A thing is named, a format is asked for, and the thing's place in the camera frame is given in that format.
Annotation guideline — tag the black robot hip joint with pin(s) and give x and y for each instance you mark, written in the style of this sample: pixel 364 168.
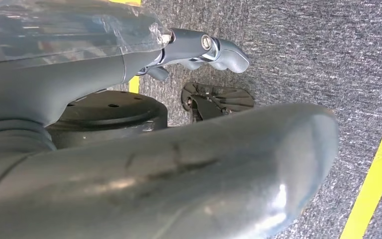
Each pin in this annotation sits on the black robot hip joint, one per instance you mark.
pixel 118 115

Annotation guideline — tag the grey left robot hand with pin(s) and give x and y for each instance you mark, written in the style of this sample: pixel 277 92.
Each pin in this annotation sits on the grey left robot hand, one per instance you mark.
pixel 177 181

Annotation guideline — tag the yellow floor tape line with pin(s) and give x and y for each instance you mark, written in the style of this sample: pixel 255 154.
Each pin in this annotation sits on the yellow floor tape line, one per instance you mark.
pixel 134 85
pixel 375 178

